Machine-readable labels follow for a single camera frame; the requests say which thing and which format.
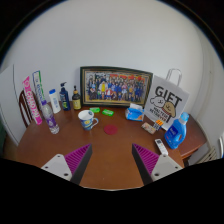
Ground blue tissue pack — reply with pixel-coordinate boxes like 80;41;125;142
124;103;145;122

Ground white bottle with blue cap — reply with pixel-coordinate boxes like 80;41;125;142
48;88;62;114

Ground framed group photo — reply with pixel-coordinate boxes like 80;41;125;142
79;65;154;108

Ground clear purple-capped water bottle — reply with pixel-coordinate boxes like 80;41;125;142
40;100;61;135

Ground white remote control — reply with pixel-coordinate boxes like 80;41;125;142
154;138;170;156

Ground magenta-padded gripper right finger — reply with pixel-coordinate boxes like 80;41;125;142
131;143;184;186

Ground flat round red coaster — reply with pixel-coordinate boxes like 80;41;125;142
103;124;119;136

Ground blue painted mug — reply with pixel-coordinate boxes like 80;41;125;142
77;109;100;131

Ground pink shuttlecock tube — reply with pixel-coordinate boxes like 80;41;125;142
21;75;44;126

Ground brown wooden chair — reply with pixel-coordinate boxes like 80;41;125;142
18;89;35;129

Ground white printed paper gift bag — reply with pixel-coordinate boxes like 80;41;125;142
143;68;190;131

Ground blue detergent bottle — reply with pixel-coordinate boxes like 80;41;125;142
164;111;190;150

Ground small colourful puzzle cube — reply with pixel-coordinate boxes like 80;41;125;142
153;119;165;132

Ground white green shuttlecock tube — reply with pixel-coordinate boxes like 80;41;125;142
32;70;48;111

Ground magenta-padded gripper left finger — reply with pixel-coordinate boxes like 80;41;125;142
40;143;93;185

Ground brown bottle with yellow label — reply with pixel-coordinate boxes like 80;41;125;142
71;85;82;111

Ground white radiator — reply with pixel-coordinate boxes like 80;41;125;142
196;146;218;165

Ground dark blue pump bottle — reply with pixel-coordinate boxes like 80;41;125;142
58;81;72;112

